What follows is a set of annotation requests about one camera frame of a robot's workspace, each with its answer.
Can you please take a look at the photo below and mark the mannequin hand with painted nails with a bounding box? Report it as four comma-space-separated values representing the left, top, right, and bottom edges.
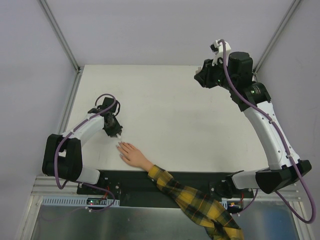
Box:
116, 141, 154, 172

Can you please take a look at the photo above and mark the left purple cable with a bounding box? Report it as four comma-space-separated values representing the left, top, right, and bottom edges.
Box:
54, 93, 121, 190

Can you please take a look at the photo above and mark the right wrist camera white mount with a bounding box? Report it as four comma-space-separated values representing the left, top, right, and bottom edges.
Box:
210, 39, 232, 66

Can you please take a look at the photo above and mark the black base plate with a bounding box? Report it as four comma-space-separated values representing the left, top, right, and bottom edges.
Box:
76, 169, 260, 208

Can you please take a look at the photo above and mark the right aluminium frame post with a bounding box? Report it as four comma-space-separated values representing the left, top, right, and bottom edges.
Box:
253, 0, 303, 76

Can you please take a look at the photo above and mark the yellow plaid sleeve forearm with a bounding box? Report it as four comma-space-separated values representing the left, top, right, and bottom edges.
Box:
148, 165, 244, 240

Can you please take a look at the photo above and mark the green circuit board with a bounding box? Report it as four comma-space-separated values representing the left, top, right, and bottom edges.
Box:
86, 198, 108, 206

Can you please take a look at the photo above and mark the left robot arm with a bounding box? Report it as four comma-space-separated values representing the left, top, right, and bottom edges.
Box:
42, 93, 123, 195

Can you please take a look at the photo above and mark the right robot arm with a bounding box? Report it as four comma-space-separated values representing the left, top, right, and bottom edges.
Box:
194, 51, 312, 198

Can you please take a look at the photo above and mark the left aluminium frame post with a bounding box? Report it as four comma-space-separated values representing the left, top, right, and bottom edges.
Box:
37, 0, 81, 73

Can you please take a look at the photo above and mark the aluminium frame post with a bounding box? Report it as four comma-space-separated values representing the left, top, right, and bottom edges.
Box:
37, 0, 81, 73
253, 0, 303, 76

